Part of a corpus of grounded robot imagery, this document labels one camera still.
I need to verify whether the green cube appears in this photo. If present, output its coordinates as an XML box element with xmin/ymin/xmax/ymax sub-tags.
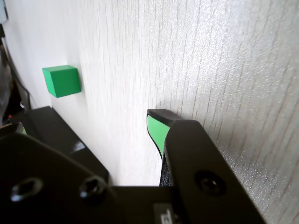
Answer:
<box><xmin>42</xmin><ymin>65</ymin><xmax>82</xmax><ymax>99</ymax></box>

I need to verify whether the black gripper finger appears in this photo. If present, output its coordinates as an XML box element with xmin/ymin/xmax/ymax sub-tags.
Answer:
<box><xmin>0</xmin><ymin>106</ymin><xmax>131</xmax><ymax>224</ymax></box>
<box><xmin>146</xmin><ymin>108</ymin><xmax>267</xmax><ymax>224</ymax></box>

